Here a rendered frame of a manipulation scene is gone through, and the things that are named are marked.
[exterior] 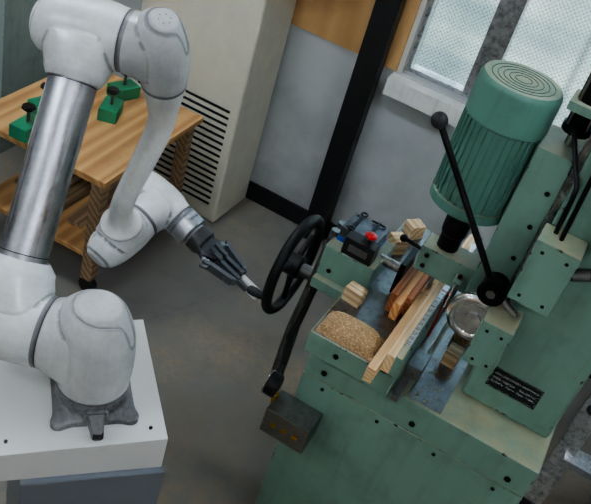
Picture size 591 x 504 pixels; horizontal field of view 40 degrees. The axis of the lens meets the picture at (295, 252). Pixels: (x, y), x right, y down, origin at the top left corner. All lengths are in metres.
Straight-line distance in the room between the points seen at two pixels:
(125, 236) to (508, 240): 0.91
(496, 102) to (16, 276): 1.00
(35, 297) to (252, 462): 1.21
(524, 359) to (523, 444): 0.20
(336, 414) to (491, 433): 0.37
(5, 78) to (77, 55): 1.93
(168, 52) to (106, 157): 1.25
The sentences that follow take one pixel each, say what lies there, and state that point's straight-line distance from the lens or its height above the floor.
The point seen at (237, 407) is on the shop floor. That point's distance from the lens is 2.83.
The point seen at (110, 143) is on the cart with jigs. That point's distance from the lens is 2.97.
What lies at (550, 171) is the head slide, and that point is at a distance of 1.71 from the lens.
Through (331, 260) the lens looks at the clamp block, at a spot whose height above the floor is 0.93.
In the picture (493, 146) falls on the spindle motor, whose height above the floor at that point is 1.38.
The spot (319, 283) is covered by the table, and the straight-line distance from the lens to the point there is 2.01.
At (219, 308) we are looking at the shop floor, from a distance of 3.16.
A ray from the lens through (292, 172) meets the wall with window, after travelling 3.63.
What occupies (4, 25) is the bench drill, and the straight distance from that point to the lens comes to 3.52.
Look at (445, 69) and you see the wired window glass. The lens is 3.28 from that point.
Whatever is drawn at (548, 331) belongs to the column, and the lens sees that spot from 1.83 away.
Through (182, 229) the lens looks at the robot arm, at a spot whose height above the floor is 0.82.
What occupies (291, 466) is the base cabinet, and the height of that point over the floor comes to 0.39.
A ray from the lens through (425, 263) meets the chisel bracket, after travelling 1.92.
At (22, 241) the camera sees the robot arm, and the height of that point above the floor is 1.01.
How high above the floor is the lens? 2.09
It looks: 36 degrees down
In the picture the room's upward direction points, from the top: 18 degrees clockwise
